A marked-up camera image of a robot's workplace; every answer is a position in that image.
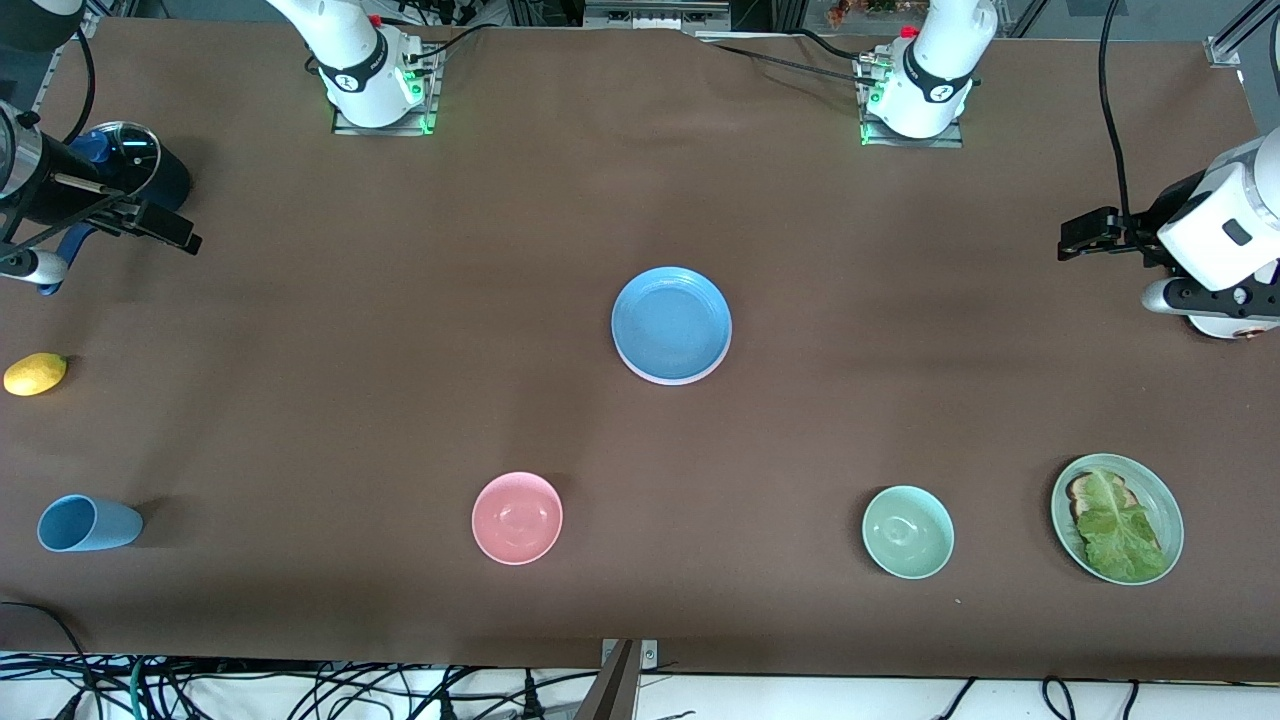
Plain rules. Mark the small green bowl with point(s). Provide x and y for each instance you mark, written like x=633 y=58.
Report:
x=908 y=532

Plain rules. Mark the blue cup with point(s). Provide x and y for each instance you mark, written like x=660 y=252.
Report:
x=90 y=524

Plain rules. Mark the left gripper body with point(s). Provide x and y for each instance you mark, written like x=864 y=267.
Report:
x=1160 y=222

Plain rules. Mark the silver bracket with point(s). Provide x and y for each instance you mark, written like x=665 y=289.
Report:
x=650 y=653

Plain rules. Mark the blue shallow plate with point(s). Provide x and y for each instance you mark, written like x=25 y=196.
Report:
x=671 y=322

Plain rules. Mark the small pink bowl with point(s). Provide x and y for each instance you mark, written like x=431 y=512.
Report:
x=517 y=518

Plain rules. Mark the dark blue saucepan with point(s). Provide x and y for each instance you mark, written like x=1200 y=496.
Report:
x=172 y=180

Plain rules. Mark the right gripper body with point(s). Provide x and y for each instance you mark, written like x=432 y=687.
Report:
x=52 y=196

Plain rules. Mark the glass lid with blue knob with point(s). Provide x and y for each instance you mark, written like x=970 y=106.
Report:
x=135 y=145

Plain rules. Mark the toasted bread slice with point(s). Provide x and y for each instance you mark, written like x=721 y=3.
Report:
x=1078 y=495

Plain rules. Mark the grey metal equipment box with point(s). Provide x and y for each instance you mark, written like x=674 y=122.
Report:
x=655 y=15

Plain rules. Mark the yellow lemon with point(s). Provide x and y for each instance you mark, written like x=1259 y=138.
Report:
x=35 y=374

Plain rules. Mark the dark brown bar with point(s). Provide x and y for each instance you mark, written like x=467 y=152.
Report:
x=612 y=695

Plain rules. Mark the green lettuce leaf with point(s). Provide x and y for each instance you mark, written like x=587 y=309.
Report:
x=1120 y=535

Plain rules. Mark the green plate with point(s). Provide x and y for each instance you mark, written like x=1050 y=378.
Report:
x=1160 y=500

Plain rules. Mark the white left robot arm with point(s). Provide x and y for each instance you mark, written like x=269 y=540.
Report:
x=935 y=60

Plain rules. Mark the brown table cover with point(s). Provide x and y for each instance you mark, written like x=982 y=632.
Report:
x=560 y=200

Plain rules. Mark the aluminium frame profile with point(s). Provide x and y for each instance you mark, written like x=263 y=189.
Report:
x=1235 y=35

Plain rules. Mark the pink shallow plate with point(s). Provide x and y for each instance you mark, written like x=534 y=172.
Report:
x=668 y=382

